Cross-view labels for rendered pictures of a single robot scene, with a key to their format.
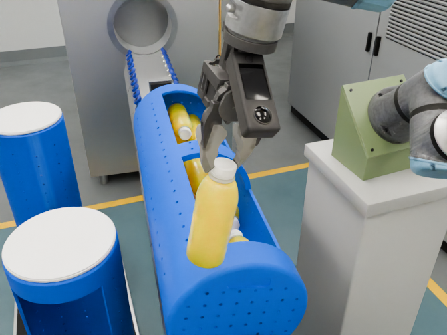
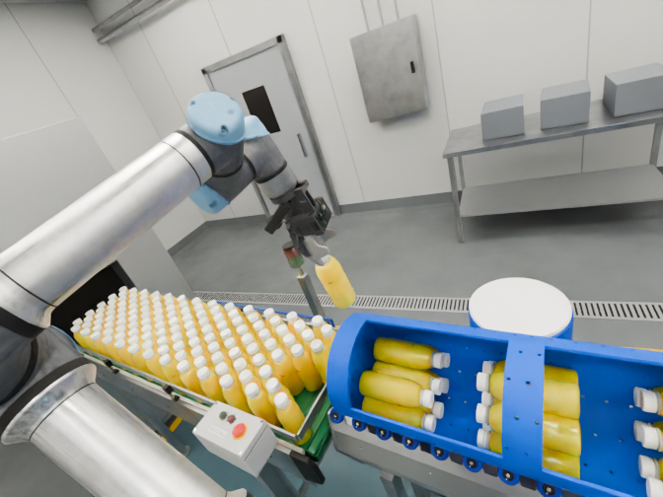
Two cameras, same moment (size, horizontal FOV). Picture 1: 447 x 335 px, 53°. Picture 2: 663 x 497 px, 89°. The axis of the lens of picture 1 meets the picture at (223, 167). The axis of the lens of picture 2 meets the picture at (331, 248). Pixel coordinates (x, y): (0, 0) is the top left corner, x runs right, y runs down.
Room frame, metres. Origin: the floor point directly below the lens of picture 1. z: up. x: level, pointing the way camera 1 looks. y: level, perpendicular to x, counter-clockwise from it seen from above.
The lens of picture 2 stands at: (1.17, -0.42, 1.84)
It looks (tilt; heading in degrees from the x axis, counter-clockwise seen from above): 28 degrees down; 142
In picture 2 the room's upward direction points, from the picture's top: 20 degrees counter-clockwise
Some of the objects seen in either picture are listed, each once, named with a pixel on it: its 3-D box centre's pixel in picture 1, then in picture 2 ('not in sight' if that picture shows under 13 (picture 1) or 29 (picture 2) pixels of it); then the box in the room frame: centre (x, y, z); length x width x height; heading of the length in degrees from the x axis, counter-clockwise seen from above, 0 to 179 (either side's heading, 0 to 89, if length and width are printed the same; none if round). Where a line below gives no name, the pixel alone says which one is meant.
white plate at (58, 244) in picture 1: (60, 240); (517, 306); (0.87, 0.42, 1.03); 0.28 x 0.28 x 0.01
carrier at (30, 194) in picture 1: (48, 207); not in sight; (1.58, 0.77, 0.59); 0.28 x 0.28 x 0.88
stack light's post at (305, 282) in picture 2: not in sight; (338, 360); (0.08, 0.22, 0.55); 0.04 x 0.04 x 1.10; 14
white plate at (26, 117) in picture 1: (24, 117); not in sight; (1.58, 0.77, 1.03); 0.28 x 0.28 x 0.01
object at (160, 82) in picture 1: (161, 97); not in sight; (1.83, 0.27, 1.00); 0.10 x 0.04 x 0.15; 104
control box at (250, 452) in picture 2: not in sight; (235, 436); (0.40, -0.37, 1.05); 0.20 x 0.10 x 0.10; 14
